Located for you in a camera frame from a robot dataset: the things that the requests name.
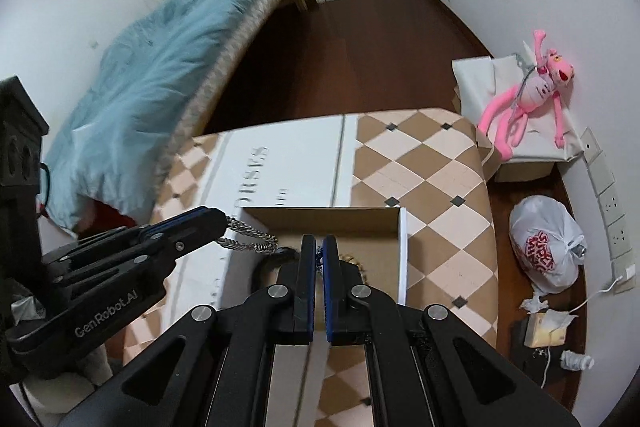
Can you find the white plastic bag red print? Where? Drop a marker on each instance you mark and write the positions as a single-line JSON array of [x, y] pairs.
[[542, 247]]

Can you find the bed mattress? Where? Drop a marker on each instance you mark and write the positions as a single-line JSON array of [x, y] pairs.
[[227, 57]]

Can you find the red cloth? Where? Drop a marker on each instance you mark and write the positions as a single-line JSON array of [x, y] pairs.
[[107, 213]]

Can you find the yellow tissue box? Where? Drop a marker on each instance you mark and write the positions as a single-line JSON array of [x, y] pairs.
[[542, 332]]

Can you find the crumpled white tissue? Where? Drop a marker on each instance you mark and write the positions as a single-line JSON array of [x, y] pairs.
[[534, 303]]

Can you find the crumpled white paper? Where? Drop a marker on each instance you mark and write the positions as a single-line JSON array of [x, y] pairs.
[[577, 360]]

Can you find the small blue bead pendant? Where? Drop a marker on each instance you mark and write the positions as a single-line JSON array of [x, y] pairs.
[[319, 254]]

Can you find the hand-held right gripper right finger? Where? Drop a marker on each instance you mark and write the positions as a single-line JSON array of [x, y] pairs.
[[330, 272]]

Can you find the light blue fluffy blanket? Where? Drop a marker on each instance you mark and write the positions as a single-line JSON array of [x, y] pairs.
[[150, 77]]

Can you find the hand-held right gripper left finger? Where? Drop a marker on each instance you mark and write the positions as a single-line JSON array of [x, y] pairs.
[[308, 267]]

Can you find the white round container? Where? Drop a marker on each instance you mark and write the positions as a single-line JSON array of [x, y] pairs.
[[55, 394]]

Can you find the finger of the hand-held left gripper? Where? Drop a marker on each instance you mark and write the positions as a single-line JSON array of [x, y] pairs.
[[185, 244], [190, 219]]

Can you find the large flat white box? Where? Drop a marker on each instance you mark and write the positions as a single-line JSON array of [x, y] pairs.
[[285, 157]]

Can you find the pink plush toy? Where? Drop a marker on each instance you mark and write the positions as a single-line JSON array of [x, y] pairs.
[[535, 92]]

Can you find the checkered tablecloth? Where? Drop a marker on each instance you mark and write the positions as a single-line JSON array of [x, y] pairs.
[[440, 207]]

